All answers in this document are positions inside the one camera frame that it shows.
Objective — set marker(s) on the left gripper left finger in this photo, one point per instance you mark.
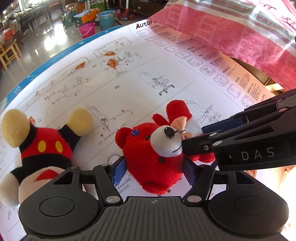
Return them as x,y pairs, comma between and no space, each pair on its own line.
107,177

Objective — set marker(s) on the blue table mat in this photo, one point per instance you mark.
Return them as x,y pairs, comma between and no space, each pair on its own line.
34,74

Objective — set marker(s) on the teal plastic bucket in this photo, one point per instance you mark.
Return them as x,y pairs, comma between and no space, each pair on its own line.
106,19

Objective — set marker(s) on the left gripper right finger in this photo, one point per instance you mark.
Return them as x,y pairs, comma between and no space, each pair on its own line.
200,179

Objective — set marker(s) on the pink checkered cloth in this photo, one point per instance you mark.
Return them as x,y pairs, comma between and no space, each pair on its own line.
259,33

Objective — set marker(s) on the small wooden chair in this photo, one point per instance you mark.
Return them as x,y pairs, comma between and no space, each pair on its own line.
9,52

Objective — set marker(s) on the white instruction sheet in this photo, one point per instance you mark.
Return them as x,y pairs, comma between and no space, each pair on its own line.
124,77

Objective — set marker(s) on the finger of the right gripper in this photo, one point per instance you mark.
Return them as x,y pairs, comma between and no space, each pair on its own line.
198,145
224,125

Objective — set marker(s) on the red bear plush toy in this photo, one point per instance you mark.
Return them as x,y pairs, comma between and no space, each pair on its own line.
153,151

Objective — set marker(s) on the Mickey Mouse plush toy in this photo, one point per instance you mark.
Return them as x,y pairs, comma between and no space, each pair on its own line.
45,152

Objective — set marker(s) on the pink plastic bucket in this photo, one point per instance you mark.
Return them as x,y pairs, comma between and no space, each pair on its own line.
87,30

